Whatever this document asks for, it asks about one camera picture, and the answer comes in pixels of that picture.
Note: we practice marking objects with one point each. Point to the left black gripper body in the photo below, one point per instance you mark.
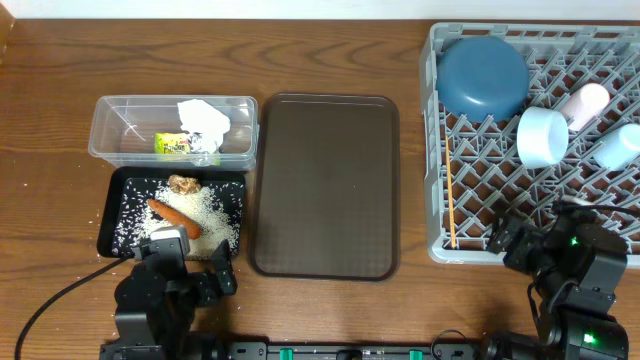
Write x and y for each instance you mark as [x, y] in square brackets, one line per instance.
[202, 292]

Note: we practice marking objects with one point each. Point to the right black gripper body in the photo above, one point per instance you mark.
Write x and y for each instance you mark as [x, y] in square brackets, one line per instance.
[528, 253]

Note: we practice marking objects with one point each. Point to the orange carrot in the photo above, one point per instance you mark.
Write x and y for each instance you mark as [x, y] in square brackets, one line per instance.
[174, 217]

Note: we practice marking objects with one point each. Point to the wooden chopstick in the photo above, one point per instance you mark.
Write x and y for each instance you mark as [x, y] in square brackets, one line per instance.
[452, 225]

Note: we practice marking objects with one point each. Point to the brown walnut cookie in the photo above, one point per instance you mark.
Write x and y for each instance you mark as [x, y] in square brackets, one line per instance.
[183, 185]

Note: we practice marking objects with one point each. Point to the light blue bowl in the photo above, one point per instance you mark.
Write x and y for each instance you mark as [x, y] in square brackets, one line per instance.
[542, 138]

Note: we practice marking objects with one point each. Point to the yellow foil snack wrapper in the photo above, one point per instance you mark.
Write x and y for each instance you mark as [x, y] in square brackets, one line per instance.
[175, 143]

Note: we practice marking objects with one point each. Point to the light blue plastic cup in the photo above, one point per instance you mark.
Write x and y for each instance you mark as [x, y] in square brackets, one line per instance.
[618, 148]

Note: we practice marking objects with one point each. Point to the white napkin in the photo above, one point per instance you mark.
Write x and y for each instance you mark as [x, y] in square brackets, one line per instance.
[204, 125]

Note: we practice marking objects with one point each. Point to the pink plastic cup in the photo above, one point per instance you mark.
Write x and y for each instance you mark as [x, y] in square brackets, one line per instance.
[584, 105]

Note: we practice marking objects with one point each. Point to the dark blue plate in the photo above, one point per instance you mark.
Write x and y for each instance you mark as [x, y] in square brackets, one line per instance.
[480, 77]

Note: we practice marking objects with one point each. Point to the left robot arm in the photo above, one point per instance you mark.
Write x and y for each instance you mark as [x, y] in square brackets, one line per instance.
[156, 304]

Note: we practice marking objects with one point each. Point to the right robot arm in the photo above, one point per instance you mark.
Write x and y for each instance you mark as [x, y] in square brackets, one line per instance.
[575, 269]

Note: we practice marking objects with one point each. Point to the grey dishwasher rack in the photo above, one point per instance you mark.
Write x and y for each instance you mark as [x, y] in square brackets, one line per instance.
[487, 174]

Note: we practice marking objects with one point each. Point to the white rice pile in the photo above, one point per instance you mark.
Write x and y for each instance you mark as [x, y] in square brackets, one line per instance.
[198, 207]

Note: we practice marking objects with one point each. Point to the black plastic bin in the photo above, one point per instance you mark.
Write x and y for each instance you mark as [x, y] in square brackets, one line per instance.
[107, 220]

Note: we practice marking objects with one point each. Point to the clear plastic bin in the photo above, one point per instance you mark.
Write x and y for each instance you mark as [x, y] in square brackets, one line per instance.
[124, 127]

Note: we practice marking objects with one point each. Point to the brown serving tray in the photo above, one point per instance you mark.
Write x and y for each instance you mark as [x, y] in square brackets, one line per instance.
[327, 188]

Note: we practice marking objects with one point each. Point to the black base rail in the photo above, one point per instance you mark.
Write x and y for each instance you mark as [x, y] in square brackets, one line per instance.
[263, 351]

